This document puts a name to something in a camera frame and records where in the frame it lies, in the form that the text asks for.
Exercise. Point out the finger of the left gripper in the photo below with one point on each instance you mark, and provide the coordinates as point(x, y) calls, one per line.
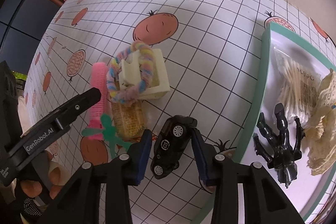
point(70, 110)

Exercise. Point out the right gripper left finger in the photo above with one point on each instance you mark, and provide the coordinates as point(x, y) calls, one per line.
point(139, 156)

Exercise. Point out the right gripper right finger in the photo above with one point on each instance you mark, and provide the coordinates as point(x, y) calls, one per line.
point(204, 154)

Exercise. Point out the yellow snack packet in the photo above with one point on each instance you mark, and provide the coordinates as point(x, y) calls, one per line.
point(129, 121)

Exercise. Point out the green paper figure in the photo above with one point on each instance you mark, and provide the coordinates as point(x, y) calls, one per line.
point(107, 133)

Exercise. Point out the black toy car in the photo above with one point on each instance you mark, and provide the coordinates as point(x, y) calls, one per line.
point(170, 145)

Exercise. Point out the pink hair roller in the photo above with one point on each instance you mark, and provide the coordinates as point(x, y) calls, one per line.
point(98, 80)

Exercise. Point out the black skeleton hand toy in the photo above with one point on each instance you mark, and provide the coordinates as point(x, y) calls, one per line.
point(285, 155)

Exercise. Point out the cream plastic hair clip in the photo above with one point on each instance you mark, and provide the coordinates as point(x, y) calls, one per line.
point(134, 70)

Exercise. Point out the pastel chenille scrunchie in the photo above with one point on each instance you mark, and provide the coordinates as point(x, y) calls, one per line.
point(116, 95)

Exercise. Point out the cream lace cloth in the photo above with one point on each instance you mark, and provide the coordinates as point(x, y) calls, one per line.
point(320, 131)

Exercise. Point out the cotton swab bag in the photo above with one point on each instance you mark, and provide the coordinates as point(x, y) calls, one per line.
point(299, 89)

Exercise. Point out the left hand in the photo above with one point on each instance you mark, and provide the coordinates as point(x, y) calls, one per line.
point(54, 174)

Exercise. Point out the pomegranate grid tablecloth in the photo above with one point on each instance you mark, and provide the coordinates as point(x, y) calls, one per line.
point(211, 50)

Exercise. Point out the white tray teal rim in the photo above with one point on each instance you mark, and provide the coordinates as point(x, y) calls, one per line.
point(268, 179)

